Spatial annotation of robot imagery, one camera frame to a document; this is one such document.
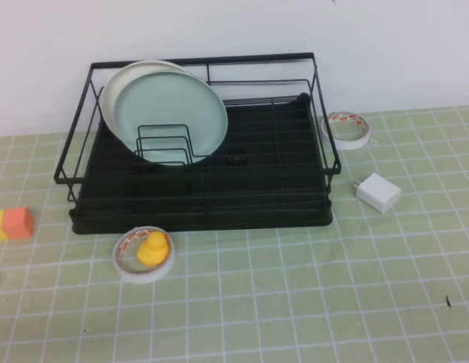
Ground light green plate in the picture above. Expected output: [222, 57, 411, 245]
[112, 71, 229, 167]

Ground white plate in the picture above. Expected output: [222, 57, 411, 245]
[98, 60, 198, 141]

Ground yellow rubber duck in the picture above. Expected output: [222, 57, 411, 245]
[135, 231, 171, 265]

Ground white tape roll red print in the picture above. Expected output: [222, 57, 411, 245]
[319, 110, 372, 151]
[112, 225, 177, 284]

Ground green checked tablecloth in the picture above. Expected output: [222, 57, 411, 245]
[0, 107, 469, 363]

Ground white USB charger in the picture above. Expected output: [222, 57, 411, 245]
[351, 172, 403, 214]

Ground orange block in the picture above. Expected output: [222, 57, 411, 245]
[2, 206, 34, 240]

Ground black wire dish rack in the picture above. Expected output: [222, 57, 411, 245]
[52, 51, 342, 236]

